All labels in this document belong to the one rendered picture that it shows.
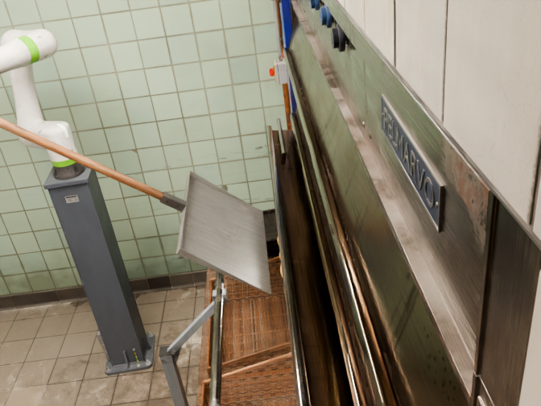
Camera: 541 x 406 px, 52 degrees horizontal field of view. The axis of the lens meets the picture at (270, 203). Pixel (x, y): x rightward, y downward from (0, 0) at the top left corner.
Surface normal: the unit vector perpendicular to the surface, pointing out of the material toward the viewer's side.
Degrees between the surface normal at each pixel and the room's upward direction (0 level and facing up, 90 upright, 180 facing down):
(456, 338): 0
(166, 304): 0
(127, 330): 90
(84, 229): 90
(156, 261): 90
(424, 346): 70
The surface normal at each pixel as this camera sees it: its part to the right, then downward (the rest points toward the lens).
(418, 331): -0.97, -0.18
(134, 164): 0.05, 0.50
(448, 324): -0.12, -0.86
